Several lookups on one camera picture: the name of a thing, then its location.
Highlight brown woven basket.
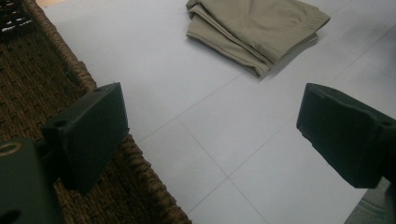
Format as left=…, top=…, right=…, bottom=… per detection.
left=0, top=0, right=193, bottom=224

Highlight grey cloth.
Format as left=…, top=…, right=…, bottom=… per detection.
left=343, top=176, right=396, bottom=224

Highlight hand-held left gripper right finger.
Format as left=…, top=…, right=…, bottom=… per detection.
left=295, top=82, right=396, bottom=189

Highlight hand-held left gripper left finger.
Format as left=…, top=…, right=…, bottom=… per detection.
left=41, top=81, right=131, bottom=196

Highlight dark patterned cloth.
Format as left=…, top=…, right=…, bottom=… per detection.
left=0, top=0, right=35, bottom=42

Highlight beige pants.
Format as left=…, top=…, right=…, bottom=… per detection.
left=185, top=0, right=332, bottom=79

